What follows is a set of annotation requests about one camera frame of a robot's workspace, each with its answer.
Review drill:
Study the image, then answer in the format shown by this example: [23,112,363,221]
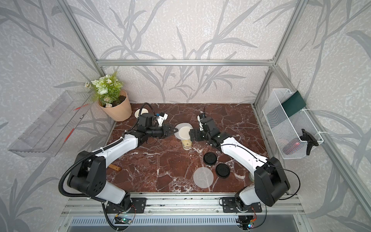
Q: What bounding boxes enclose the clear acrylic wall shelf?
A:
[8,91,92,158]

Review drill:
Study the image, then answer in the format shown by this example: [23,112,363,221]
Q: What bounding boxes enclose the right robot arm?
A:
[189,113,290,211]

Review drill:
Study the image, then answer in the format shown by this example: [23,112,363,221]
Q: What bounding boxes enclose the white mesh wall basket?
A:
[262,89,324,160]

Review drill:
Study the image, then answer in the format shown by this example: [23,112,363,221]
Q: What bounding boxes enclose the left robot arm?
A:
[58,113,178,209]

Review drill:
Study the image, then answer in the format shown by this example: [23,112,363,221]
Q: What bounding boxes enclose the round leak-proof paper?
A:
[193,167,214,189]
[175,123,193,140]

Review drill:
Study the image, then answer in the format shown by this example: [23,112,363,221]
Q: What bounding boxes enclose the black cup lid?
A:
[215,163,231,179]
[203,152,217,166]

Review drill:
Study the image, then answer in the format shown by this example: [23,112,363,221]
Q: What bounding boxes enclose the potted white flower plant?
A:
[85,73,132,121]

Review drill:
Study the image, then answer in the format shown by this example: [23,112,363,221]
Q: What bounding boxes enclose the aluminium front rail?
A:
[61,192,305,217]

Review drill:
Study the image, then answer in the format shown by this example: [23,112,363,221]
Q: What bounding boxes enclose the black spray trigger clamp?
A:
[299,129,319,156]

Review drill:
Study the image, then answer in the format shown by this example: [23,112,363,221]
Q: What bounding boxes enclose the dark green card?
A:
[282,91,306,118]

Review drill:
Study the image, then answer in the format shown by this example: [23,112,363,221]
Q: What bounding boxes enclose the brown wooden block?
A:
[108,164,121,172]

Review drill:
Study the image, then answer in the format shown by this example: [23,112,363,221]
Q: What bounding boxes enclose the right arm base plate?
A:
[218,197,262,213]

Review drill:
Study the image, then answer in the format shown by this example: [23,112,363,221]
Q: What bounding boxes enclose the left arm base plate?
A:
[105,197,147,214]

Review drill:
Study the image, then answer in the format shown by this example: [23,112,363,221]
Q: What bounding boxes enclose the milk tea paper cup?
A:
[177,126,192,150]

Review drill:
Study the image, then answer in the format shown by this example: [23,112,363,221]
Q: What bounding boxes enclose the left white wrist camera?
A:
[156,112,168,127]

